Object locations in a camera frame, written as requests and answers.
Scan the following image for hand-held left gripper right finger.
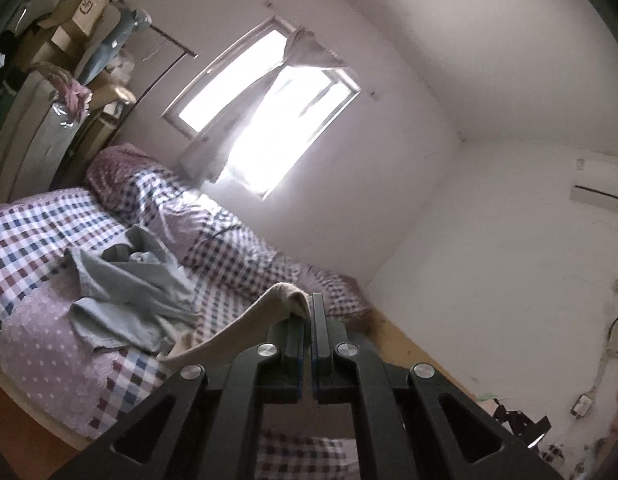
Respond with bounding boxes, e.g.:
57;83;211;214
311;292;564;480

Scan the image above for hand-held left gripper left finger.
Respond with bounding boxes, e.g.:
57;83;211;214
49;312;310;480

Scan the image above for beige pants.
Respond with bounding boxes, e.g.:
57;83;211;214
156;282;310;363

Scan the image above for black clothes rack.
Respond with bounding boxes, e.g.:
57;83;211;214
64;10;200;181

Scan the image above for checked patchwork quilt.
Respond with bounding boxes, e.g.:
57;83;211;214
86;142;374;331

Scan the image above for light blue garment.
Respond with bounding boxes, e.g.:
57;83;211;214
64;225;200;353

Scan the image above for window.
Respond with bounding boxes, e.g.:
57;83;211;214
163;15;362;201

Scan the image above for checked patchwork bed sheet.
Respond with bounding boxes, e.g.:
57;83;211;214
0;187;360;480

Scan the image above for white curtain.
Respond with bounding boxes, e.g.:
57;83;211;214
181;27;350;183

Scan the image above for white plastic bag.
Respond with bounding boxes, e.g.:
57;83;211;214
109;54;138;86

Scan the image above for white air conditioner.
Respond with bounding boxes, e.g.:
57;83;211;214
569;157;618;211

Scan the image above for pink cloth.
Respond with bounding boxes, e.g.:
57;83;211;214
34;62;93;122

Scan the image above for grey wardrobe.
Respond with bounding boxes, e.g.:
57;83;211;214
0;67;90;206

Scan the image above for plain cardboard box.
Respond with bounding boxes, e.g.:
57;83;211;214
16;22;84;76

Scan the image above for printed cardboard box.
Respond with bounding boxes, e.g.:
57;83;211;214
71;0;110;36

